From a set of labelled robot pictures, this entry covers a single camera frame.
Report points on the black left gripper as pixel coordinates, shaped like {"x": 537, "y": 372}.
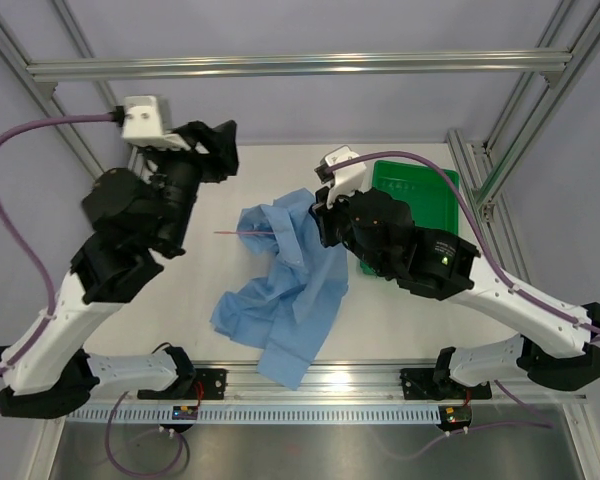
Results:
{"x": 221, "y": 144}

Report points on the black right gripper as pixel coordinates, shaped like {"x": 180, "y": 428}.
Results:
{"x": 325, "y": 216}

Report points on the pink wire hanger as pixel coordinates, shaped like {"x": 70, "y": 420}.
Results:
{"x": 246, "y": 233}

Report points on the blue shirt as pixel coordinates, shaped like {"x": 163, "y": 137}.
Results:
{"x": 289, "y": 312}

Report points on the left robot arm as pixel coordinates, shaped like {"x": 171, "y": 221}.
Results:
{"x": 138, "y": 222}

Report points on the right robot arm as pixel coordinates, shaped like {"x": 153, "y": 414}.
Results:
{"x": 553, "y": 342}

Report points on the green plastic tray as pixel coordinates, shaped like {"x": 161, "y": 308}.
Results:
{"x": 432, "y": 203}

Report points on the aluminium top crossbar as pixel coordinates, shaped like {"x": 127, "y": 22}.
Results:
{"x": 543, "y": 60}

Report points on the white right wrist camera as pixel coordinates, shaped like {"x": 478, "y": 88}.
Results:
{"x": 339, "y": 175}

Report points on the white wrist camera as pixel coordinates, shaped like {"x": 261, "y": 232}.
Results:
{"x": 147, "y": 124}
{"x": 339, "y": 175}

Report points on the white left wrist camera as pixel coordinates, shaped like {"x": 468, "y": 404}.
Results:
{"x": 147, "y": 124}

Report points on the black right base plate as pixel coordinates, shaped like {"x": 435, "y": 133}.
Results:
{"x": 430, "y": 384}

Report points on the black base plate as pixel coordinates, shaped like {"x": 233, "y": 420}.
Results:
{"x": 430, "y": 384}
{"x": 206, "y": 384}

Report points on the aluminium front rail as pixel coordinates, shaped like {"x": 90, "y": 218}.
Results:
{"x": 326, "y": 382}

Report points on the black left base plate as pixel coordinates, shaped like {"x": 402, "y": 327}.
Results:
{"x": 206, "y": 384}

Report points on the aluminium left frame post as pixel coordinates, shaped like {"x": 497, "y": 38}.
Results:
{"x": 44, "y": 94}

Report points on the aluminium frame post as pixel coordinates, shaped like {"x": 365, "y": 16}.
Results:
{"x": 44, "y": 94}
{"x": 486, "y": 166}

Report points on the aluminium right frame post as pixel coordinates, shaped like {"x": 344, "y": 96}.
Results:
{"x": 486, "y": 166}

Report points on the white slotted cable duct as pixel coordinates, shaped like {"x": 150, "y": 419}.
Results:
{"x": 220, "y": 414}

